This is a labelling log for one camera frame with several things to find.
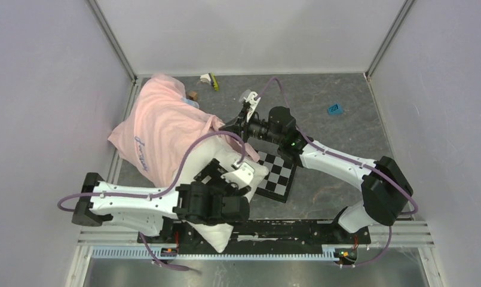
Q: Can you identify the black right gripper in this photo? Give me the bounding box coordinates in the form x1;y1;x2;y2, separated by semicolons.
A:
219;106;283;146

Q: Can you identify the white pillow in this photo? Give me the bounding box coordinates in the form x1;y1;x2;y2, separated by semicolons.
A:
177;136;269;254

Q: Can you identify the pink printed pillowcase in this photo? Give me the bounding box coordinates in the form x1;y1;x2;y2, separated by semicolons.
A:
108;74;259;187

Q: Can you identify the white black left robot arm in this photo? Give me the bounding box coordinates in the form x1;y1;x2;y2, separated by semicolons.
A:
72;159;255;244

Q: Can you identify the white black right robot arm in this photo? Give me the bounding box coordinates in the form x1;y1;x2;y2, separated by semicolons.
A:
221;106;414;244

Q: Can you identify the small brown wooden block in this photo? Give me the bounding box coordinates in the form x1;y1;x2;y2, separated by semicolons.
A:
187;90;198;102

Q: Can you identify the white yellow purple toy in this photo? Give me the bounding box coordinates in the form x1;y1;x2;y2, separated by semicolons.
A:
200;73;219;91

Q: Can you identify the black white chessboard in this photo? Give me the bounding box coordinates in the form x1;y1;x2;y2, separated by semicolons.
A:
255;151;297;203

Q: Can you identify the small blue block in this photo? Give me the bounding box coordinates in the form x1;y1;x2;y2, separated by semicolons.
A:
327;103;344;115

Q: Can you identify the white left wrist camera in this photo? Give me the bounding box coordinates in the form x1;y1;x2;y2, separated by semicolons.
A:
224;162;255;196

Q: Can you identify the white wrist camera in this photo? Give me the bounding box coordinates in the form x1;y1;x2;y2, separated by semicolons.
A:
224;162;255;196
239;90;261;123

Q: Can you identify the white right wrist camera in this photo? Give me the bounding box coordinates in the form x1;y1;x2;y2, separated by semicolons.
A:
239;90;261;123

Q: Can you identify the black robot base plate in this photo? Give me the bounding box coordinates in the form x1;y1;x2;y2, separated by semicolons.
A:
145;219;371;255

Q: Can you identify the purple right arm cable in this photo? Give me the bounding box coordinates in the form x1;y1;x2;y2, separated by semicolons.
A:
254;77;419;269

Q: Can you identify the grey slotted cable duct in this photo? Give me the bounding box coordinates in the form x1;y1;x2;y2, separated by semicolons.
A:
91;245;353;262

